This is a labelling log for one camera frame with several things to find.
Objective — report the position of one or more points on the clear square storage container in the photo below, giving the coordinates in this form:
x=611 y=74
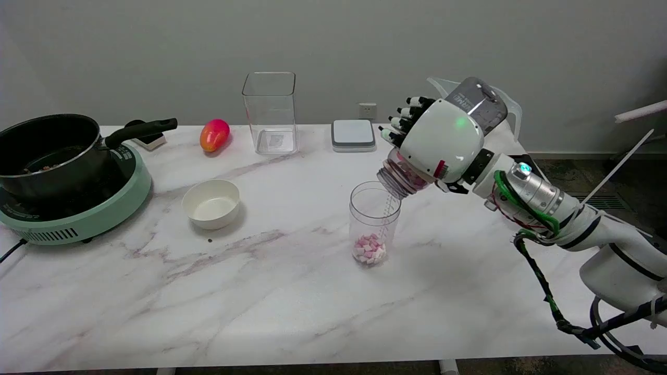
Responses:
x=271 y=114

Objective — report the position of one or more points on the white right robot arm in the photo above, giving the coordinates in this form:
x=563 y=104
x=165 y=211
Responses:
x=615 y=245

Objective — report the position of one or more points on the floor vent grille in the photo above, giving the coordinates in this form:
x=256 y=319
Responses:
x=607 y=202

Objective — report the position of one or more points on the white zip tie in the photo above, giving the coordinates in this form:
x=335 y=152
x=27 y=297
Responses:
x=620 y=165

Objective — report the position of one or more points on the green induction cooker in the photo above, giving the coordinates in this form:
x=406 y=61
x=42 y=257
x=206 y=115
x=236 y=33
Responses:
x=104 y=213

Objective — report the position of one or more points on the clear plastic measuring cup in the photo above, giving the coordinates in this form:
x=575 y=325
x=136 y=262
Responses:
x=374 y=219

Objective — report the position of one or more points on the white grey kitchen scale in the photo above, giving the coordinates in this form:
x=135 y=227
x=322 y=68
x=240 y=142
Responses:
x=353 y=134

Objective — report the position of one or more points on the white rod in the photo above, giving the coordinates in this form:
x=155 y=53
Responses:
x=641 y=110

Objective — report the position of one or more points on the white wall socket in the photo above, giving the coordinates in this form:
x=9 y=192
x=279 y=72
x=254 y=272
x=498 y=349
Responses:
x=367 y=111

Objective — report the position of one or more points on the white round bowl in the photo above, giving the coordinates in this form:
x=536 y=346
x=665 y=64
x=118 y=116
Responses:
x=211 y=205

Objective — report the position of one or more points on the pink white candy pile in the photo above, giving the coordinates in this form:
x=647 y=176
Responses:
x=369 y=249

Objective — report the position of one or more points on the clear plastic measuring jug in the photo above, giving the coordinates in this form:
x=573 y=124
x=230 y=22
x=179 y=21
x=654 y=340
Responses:
x=514 y=112

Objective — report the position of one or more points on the black box with pink label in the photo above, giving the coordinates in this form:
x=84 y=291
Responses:
x=527 y=158

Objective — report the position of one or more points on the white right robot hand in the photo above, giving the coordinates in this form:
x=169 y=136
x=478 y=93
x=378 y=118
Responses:
x=443 y=138

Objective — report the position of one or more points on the red orange mango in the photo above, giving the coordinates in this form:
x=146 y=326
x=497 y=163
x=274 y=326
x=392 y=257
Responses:
x=213 y=135

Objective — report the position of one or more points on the grey curved metal bar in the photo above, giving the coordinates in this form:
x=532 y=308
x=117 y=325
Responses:
x=657 y=139

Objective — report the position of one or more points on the white table leg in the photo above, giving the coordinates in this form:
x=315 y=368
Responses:
x=448 y=367
x=167 y=371

